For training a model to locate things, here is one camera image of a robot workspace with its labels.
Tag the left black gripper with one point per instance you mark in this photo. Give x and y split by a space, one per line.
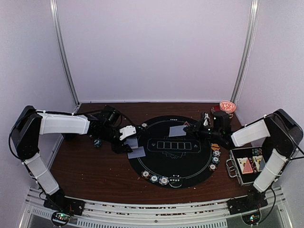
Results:
120 147

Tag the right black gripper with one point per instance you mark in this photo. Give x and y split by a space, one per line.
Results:
196 129

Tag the blue-backed playing card deck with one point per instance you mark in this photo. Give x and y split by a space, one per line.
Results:
132 142

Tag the dealt blue-backed card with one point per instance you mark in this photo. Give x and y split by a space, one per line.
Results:
137 153
176 131

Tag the orange big blind button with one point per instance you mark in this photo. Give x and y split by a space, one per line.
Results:
215 147

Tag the single brown 100 poker chip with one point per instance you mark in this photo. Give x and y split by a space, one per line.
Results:
143 125

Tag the white blue poker chip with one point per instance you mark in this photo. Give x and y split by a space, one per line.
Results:
216 153
163 180

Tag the green blue poker chip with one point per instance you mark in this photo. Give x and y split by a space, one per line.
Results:
154 178
215 160

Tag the clear round dealer button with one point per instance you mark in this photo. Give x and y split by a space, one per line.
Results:
175 181

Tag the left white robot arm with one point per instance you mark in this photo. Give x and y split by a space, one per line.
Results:
36 132

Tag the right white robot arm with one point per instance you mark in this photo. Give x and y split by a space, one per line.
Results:
280 133

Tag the round black poker mat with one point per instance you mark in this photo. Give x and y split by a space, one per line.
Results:
167 156

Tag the red floral saucer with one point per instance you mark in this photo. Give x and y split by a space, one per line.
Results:
215 109

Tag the red white patterned tea bowl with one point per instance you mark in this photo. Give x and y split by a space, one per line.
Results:
227 107

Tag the red card deck in case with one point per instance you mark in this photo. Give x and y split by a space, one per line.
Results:
245 165

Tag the aluminium poker chip case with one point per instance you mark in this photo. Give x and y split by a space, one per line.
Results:
248 152

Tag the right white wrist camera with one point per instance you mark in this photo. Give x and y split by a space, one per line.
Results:
205 118

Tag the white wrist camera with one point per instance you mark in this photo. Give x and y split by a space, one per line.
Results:
127 131
205 118

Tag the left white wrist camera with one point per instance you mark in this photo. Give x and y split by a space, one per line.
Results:
127 131

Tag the left aluminium frame post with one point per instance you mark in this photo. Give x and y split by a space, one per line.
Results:
62 51

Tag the aluminium frame post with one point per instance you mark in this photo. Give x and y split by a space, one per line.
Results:
251 27
62 51

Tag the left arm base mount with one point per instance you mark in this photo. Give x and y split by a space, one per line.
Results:
64 208

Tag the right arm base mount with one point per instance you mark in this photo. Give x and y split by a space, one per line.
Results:
248 207

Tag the front aluminium rail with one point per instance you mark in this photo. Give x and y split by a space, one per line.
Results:
209 214

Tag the right aluminium frame post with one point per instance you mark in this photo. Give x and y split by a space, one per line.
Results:
251 27

